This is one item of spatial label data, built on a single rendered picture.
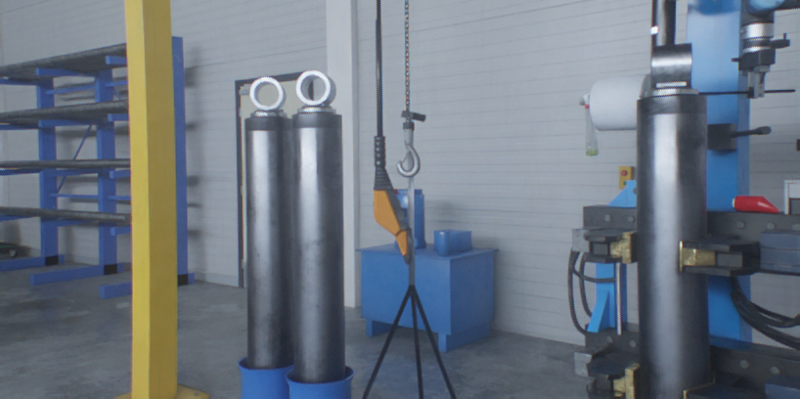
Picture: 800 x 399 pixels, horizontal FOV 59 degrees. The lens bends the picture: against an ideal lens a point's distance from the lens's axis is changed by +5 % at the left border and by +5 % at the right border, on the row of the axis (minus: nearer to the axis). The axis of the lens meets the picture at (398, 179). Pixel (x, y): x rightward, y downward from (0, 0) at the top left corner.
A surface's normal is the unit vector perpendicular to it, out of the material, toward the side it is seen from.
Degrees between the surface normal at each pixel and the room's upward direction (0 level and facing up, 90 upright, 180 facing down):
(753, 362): 90
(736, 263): 90
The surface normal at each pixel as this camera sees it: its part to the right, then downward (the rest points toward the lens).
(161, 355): 0.77, 0.00
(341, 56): -0.63, 0.03
